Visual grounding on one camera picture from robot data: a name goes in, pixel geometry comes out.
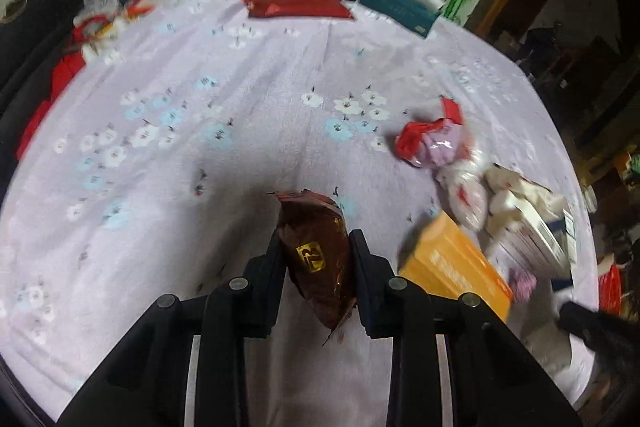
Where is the white cardboard box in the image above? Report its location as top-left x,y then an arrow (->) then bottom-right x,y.
482,164 -> 581,280

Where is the small pink wrapper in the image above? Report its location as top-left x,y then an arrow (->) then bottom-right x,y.
509,268 -> 538,303

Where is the orange cardboard box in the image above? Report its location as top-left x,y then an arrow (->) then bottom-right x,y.
398,212 -> 515,323

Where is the red plastic basket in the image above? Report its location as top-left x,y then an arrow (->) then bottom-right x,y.
597,254 -> 623,315

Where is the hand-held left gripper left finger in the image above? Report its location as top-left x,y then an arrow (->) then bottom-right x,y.
57,229 -> 288,427

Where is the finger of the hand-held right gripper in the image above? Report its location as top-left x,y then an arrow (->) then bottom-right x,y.
557,301 -> 640,403

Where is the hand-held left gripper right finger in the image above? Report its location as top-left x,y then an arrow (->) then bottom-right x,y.
349,229 -> 583,427

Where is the red and clear plastic wrapper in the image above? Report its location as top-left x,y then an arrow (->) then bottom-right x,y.
395,96 -> 473,170

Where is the white and clear plastic wrapper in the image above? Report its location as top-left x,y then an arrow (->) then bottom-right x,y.
437,147 -> 488,230

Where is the brown snack wrapper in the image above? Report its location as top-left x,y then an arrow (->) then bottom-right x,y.
267,189 -> 358,348

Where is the dark red flat packet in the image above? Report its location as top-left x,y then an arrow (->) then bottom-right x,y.
240,0 -> 357,22

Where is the red cloth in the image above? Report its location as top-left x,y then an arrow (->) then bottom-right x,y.
15,52 -> 88,160

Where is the teal tissue box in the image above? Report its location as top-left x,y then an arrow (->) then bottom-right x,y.
359,0 -> 447,38

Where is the clear bag with red items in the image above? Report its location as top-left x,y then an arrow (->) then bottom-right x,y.
72,0 -> 156,62

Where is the purple floral bed sheet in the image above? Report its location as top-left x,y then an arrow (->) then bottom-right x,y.
0,0 -> 601,427

